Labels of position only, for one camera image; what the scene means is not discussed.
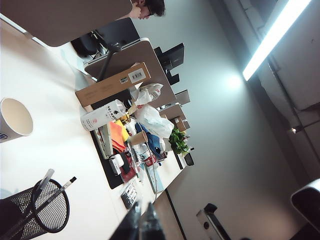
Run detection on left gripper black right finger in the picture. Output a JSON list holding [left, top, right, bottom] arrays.
[[141, 201, 168, 240]]

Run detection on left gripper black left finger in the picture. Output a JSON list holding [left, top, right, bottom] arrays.
[[116, 200, 142, 240]]

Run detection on black mesh pen holder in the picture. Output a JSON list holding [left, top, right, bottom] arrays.
[[0, 178, 71, 240]]

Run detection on clear marker pack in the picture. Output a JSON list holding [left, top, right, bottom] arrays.
[[120, 179, 139, 210]]

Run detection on light blue notebook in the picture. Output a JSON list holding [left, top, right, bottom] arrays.
[[144, 159, 176, 194]]

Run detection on black desk mat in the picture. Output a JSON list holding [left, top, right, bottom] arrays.
[[90, 129, 142, 190]]

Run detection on dark red folder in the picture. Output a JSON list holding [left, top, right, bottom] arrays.
[[119, 149, 142, 185]]

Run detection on small black white box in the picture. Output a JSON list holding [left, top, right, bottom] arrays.
[[111, 163, 123, 176]]

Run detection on black board eraser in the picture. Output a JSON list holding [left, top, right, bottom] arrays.
[[121, 153, 131, 174]]

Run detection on white charger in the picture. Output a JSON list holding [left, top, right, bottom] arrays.
[[109, 153, 124, 168]]

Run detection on clear bottle red label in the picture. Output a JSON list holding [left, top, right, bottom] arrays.
[[138, 144, 161, 168]]

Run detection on small black bin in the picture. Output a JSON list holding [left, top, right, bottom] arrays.
[[183, 151, 195, 166]]

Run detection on blue cloth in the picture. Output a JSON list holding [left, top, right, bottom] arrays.
[[136, 122, 165, 158]]

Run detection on beige stapler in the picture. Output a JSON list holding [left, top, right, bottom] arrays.
[[95, 123, 114, 160]]

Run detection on brown paper cup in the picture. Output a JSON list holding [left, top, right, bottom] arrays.
[[129, 130, 149, 146]]

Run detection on green potted plant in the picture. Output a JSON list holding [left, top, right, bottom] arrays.
[[168, 126, 191, 155]]

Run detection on orange cloth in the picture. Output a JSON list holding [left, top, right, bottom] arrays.
[[109, 120, 130, 152]]

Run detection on gold foil packet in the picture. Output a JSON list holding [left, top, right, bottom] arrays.
[[119, 111, 138, 125]]

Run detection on white labelled drink bottle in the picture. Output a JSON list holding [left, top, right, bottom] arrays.
[[80, 99, 126, 132]]

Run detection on brown desk divider panel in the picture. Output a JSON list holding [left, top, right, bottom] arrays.
[[84, 39, 176, 108], [159, 103, 188, 124], [0, 0, 134, 48]]

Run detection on grey laptop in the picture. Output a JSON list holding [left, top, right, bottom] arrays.
[[174, 89, 191, 105]]

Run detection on white plastic bag red print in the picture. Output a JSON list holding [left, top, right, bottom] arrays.
[[132, 82, 165, 105]]

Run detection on long brown cardboard box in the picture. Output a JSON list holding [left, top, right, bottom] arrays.
[[74, 61, 152, 107]]

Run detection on black monitor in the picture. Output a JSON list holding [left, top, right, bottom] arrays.
[[153, 42, 186, 71], [96, 16, 141, 50], [164, 71, 181, 86]]

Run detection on white paper cup blue logo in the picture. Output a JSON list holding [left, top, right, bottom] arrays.
[[0, 97, 34, 144]]

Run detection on grey rounded chair back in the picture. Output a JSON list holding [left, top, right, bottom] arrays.
[[290, 178, 320, 240]]

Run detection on black pouch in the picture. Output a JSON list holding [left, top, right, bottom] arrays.
[[70, 34, 101, 59]]

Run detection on person with glasses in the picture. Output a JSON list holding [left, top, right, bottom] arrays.
[[129, 0, 166, 21]]

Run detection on white ceiling strip light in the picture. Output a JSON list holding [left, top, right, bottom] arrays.
[[241, 0, 315, 82]]

